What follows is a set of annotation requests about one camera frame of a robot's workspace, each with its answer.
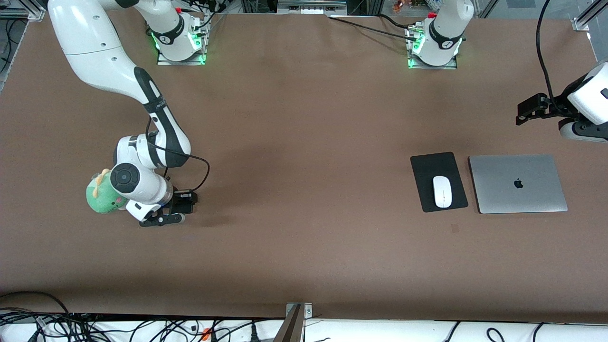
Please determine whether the small black box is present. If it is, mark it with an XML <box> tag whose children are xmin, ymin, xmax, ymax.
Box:
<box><xmin>178</xmin><ymin>190</ymin><xmax>197</xmax><ymax>213</ymax></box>

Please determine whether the white computer mouse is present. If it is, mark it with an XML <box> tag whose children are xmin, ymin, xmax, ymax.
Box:
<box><xmin>432</xmin><ymin>176</ymin><xmax>453</xmax><ymax>209</ymax></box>

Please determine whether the black mouse pad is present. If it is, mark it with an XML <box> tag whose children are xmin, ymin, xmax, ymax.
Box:
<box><xmin>410</xmin><ymin>152</ymin><xmax>469</xmax><ymax>213</ymax></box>

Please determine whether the silver laptop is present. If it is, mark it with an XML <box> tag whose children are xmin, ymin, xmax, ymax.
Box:
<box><xmin>468</xmin><ymin>154</ymin><xmax>569</xmax><ymax>215</ymax></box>

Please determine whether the green dinosaur plush toy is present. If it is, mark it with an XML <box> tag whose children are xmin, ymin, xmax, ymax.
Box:
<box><xmin>85</xmin><ymin>168</ymin><xmax>130</xmax><ymax>214</ymax></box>

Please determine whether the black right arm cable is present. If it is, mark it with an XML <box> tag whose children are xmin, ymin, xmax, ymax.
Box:
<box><xmin>144</xmin><ymin>116</ymin><xmax>210</xmax><ymax>193</ymax></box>

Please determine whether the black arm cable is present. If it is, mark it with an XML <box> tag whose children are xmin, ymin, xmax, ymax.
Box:
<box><xmin>536</xmin><ymin>0</ymin><xmax>560</xmax><ymax>104</ymax></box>
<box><xmin>144</xmin><ymin>116</ymin><xmax>210</xmax><ymax>193</ymax></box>

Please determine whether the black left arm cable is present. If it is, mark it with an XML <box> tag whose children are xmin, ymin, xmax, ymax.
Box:
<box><xmin>536</xmin><ymin>0</ymin><xmax>560</xmax><ymax>104</ymax></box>

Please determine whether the aluminium frame profile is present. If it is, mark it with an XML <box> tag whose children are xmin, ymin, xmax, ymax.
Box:
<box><xmin>572</xmin><ymin>0</ymin><xmax>608</xmax><ymax>32</ymax></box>
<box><xmin>0</xmin><ymin>0</ymin><xmax>47</xmax><ymax>20</ymax></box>

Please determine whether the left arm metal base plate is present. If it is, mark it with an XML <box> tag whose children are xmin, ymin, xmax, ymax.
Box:
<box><xmin>405</xmin><ymin>24</ymin><xmax>459</xmax><ymax>71</ymax></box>

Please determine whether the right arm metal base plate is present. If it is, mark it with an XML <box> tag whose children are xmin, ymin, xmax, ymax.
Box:
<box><xmin>156</xmin><ymin>13</ymin><xmax>209</xmax><ymax>66</ymax></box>

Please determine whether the black looped cable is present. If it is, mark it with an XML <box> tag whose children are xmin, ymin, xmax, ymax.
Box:
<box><xmin>0</xmin><ymin>291</ymin><xmax>72</xmax><ymax>316</ymax></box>

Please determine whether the black cable on table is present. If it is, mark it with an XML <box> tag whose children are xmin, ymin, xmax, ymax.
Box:
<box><xmin>327</xmin><ymin>14</ymin><xmax>421</xmax><ymax>43</ymax></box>

